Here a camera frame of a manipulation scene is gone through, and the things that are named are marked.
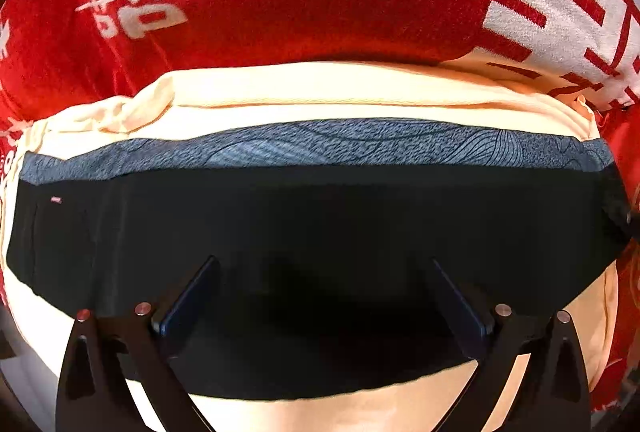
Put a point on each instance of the cream blanket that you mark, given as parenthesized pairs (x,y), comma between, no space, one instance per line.
(320,87)

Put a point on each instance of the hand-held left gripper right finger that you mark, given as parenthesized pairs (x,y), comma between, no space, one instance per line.
(457,302)

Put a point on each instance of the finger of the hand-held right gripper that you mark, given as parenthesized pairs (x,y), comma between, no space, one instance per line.
(632,219)

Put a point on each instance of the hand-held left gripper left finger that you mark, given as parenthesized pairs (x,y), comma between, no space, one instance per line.
(187,299)

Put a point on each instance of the black pants with patterned waistband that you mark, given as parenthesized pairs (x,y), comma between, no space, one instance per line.
(320,232)

